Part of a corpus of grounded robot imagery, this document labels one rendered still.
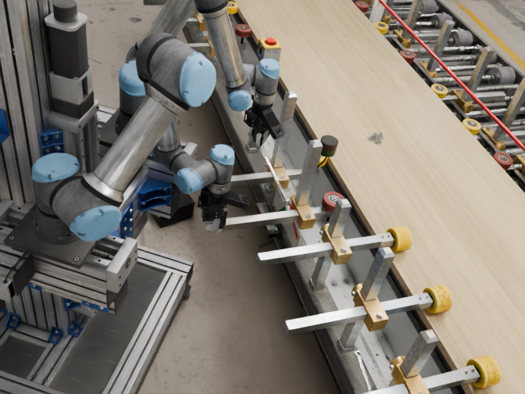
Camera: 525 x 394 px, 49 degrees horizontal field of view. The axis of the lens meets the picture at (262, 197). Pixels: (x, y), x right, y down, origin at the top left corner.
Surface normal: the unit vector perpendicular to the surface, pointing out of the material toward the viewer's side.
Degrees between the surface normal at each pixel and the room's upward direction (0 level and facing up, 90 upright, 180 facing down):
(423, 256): 0
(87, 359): 0
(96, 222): 96
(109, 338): 0
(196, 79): 85
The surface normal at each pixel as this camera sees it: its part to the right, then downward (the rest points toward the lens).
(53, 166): 0.05, -0.79
